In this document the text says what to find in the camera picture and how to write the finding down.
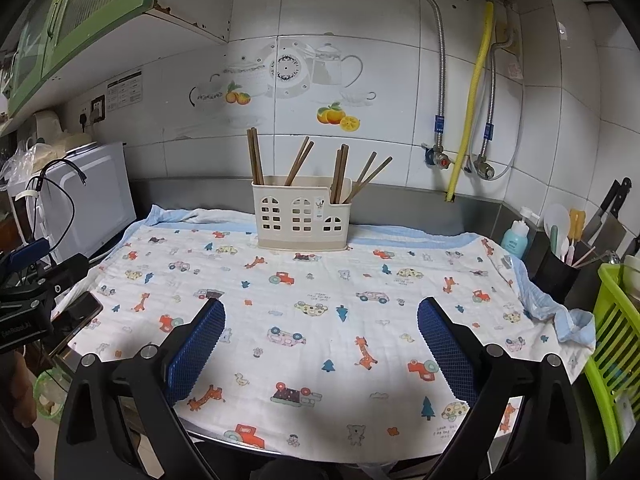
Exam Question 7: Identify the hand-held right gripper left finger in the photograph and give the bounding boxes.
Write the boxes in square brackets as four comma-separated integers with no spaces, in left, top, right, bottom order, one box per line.
[54,298,227,480]

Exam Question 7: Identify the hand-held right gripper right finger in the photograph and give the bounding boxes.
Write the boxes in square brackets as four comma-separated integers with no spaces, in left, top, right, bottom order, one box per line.
[417,296,587,480]

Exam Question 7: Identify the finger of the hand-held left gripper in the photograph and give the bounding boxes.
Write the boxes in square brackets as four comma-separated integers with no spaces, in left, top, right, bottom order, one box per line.
[46,253,90,294]

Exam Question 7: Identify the cream plastic utensil holder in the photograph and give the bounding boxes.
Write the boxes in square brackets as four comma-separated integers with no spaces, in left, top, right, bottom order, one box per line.
[251,175,351,252]

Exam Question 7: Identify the bunch of wooden chopsticks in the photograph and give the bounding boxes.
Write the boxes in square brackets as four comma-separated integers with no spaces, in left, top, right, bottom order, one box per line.
[245,127,394,207]

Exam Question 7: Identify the person's left forearm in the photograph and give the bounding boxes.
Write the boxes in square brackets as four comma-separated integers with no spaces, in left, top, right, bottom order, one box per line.
[0,352,40,430]

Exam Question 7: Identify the black smartphone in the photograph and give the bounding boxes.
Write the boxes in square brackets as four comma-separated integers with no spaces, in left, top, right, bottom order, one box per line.
[49,291,104,357]

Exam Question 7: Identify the green bowl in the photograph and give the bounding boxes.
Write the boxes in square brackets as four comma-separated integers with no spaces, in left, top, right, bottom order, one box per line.
[32,366,69,419]

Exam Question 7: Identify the white microwave oven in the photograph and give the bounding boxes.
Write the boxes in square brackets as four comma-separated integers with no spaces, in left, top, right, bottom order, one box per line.
[9,140,139,267]

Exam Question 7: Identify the clear plastic bag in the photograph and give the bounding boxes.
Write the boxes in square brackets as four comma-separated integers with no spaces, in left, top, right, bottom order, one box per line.
[0,139,52,187]

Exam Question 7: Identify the cartoon printed blanket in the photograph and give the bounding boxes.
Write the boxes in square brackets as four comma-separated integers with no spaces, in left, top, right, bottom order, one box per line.
[67,205,598,453]

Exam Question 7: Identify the teal soap pump bottle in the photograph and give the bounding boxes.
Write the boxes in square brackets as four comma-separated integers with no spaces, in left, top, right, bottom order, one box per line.
[501,206,541,261]

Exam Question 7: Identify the black utensil cup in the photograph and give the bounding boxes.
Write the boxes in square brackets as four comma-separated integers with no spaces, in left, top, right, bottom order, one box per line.
[531,247,581,302]

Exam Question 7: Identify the beige kettle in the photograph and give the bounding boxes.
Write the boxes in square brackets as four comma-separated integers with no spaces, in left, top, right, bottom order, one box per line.
[31,109,67,142]

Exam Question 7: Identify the person's black trousers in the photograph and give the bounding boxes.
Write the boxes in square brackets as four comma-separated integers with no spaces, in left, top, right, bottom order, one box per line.
[257,461,361,480]

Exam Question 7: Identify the green plastic dish rack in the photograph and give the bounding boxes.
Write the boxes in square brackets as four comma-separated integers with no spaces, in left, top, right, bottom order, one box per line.
[582,262,640,467]

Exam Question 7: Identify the white spatula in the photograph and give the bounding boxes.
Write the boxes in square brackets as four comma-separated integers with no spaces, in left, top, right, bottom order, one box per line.
[543,203,571,257]

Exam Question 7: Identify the steel valve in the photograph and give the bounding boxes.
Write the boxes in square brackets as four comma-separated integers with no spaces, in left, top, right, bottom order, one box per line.
[469,154,497,179]

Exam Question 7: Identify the steel cleaver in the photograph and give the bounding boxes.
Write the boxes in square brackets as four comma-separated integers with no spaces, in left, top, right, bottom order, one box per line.
[582,177,633,249]

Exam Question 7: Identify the black cable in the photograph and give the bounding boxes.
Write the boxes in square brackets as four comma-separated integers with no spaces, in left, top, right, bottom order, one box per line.
[14,158,89,272]

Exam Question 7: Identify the printed wall label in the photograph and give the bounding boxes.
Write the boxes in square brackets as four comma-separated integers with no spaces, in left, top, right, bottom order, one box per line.
[105,71,144,112]

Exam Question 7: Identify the red handled valve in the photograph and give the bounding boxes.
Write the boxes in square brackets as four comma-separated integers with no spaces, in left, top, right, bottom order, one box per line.
[421,143,454,169]

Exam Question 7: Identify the thin grey cable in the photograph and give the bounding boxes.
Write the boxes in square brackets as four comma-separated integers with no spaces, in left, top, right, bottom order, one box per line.
[491,74,527,182]

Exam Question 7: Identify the metal flexible hose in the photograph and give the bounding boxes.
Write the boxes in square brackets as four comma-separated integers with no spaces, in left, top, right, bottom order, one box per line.
[479,2,517,162]
[411,0,447,149]

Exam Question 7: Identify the orange fruit wall decal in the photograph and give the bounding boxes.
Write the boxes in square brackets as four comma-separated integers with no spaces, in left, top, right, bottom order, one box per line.
[316,102,361,134]

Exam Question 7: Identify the green wall cabinet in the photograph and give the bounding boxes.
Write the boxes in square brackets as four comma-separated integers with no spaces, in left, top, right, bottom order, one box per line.
[0,0,169,122]

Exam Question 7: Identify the yellow gas hose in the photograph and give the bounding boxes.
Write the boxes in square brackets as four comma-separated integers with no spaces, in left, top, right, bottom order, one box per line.
[446,0,496,202]

